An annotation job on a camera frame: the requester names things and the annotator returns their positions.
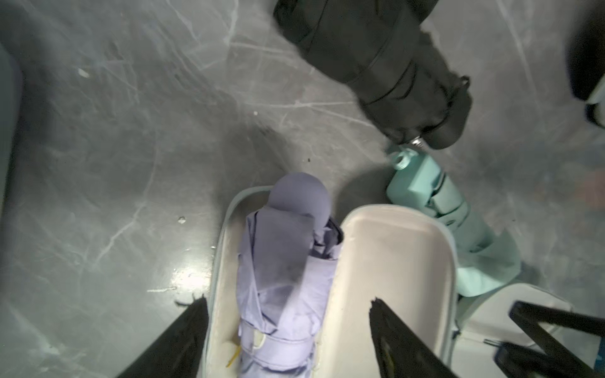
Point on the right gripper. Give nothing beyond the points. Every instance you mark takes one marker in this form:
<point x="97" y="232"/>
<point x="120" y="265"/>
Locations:
<point x="585" y="60"/>

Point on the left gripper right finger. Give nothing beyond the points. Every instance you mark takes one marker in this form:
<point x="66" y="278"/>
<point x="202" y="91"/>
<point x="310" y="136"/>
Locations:
<point x="399" y="352"/>

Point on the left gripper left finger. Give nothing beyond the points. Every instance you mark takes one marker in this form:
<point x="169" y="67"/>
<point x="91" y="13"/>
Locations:
<point x="179" y="350"/>

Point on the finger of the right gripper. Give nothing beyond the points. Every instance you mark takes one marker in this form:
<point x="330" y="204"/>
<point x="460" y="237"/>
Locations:
<point x="520" y="361"/>
<point x="529" y="318"/>

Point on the beige case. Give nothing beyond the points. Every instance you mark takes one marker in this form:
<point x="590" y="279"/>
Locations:
<point x="408" y="260"/>

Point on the mint green folded umbrella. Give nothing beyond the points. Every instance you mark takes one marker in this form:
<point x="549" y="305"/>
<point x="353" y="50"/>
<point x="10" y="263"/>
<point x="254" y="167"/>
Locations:
<point x="486" y="261"/>

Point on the black folded umbrella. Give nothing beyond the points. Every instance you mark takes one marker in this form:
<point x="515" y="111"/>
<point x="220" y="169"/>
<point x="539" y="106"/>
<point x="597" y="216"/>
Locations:
<point x="379" y="51"/>

